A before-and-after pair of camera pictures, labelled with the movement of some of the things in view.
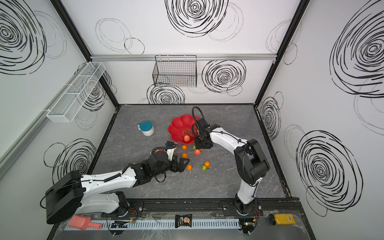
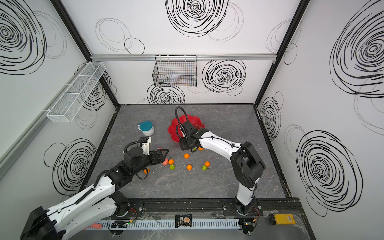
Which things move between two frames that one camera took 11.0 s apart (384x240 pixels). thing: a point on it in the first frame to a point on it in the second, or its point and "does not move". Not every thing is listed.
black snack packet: [185, 220] does not move
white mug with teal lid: [146, 127] does not move
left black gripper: [180, 164] to [155, 156]
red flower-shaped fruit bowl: [184, 129] does not move
